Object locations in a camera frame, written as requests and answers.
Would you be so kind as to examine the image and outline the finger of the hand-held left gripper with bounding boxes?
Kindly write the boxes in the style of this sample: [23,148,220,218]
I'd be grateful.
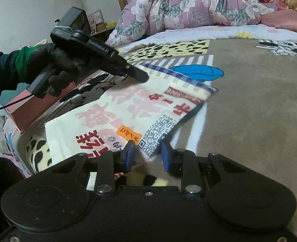
[113,63,149,83]

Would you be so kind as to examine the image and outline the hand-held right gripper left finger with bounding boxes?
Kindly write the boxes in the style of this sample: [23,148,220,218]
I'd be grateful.
[38,141,137,197]

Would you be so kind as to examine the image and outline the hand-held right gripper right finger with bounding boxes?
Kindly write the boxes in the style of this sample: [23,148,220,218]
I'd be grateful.
[160,141,257,198]

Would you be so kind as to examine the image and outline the cream printed shopping bag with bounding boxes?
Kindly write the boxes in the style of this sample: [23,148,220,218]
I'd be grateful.
[45,64,218,180]

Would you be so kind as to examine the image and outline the person's left forearm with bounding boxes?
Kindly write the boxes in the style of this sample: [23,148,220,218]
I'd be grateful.
[0,44,36,113]

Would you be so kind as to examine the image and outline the person's left hand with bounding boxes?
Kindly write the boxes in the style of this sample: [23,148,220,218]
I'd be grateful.
[25,43,91,97]

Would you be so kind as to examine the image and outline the dark desk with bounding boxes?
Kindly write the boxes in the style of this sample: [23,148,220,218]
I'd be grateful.
[90,26,119,44]

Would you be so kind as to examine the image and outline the white printed bedsheet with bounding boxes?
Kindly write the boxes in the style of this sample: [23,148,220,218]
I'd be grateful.
[118,25,297,49]

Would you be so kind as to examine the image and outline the cartoon printed blanket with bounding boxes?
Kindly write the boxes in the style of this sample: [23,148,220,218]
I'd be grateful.
[2,26,297,242]

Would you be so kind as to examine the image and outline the purple floral quilt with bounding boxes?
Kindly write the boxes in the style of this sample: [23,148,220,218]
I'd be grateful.
[105,0,275,47]

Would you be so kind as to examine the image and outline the pink cardboard box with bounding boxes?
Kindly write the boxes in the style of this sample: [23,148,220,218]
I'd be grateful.
[5,72,106,134]

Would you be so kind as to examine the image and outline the pink pillow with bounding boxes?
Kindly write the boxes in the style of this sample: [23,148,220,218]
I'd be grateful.
[261,12,297,36]

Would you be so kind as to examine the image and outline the picture frame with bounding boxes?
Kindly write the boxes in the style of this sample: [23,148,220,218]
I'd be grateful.
[87,9,104,34]

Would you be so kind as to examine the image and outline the black cable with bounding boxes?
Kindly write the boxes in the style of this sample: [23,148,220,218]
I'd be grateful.
[0,93,34,114]

